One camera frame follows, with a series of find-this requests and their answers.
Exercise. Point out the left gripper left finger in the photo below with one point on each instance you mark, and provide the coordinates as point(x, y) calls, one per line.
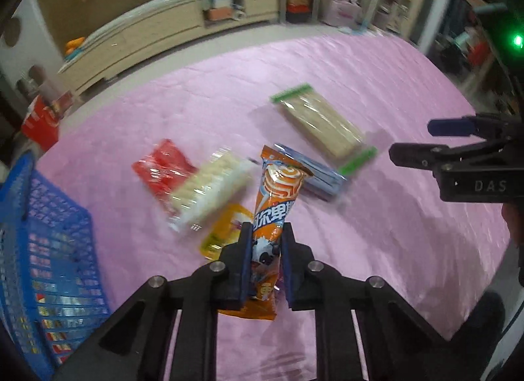
point(234, 283)

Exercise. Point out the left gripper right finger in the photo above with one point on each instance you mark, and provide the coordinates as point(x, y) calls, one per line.
point(302, 291)

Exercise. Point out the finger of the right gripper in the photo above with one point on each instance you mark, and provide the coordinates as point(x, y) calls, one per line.
point(426, 156)
point(486, 126)

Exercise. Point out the orange yellow snack bag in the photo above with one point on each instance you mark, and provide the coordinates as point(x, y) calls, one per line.
point(225, 231)

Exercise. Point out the clear cracker pack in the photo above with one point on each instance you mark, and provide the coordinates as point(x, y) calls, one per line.
point(204, 192)

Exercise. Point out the orange cone snack pack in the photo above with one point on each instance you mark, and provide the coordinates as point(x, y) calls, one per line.
point(281, 180)

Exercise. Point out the blue biscuit roll pack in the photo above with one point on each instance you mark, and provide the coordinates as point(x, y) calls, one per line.
point(325, 183)

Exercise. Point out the green edged wafer pack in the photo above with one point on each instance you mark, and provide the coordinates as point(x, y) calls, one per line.
point(336, 138)

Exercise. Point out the small red snack pack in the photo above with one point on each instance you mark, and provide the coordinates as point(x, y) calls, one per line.
point(163, 170)

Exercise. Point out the person's hand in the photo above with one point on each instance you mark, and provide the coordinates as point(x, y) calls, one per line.
point(513, 215)

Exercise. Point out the pink tablecloth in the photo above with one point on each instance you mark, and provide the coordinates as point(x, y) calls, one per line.
point(320, 207)

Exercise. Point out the pink gift bag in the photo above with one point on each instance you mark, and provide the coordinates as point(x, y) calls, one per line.
point(343, 13)

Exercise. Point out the blue plastic basket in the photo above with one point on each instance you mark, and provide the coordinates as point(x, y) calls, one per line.
point(51, 293)

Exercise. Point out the cream TV cabinet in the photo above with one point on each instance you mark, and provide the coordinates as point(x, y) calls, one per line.
point(155, 27)

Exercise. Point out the red paper bag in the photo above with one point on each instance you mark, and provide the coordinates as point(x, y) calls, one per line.
point(42, 122)

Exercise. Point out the plate of oranges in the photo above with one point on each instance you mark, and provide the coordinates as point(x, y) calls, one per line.
point(73, 45)

